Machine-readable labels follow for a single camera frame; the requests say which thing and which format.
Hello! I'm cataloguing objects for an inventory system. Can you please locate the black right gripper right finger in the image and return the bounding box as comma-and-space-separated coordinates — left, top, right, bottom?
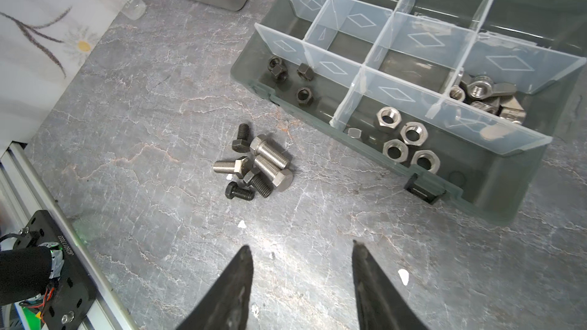
352, 241, 427, 329

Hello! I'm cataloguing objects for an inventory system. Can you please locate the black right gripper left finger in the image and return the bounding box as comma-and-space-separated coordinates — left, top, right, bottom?
177, 245, 254, 329

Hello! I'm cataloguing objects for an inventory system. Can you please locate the silver hex nut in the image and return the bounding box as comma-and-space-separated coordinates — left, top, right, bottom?
382, 139, 409, 163
411, 150, 441, 174
375, 106, 402, 131
400, 122, 429, 147
346, 128, 362, 140

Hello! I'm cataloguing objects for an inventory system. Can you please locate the silver wing nut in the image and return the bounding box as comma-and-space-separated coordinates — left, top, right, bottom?
449, 70, 469, 102
471, 96, 527, 125
466, 76, 518, 100

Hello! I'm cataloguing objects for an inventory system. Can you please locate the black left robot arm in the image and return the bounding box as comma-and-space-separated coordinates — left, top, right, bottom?
1, 247, 52, 306

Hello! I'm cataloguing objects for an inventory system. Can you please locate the green compartment organizer box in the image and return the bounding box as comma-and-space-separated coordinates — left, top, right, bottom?
231, 0, 586, 225

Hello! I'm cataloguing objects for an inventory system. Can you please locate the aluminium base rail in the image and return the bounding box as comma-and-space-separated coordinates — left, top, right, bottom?
1, 142, 137, 329

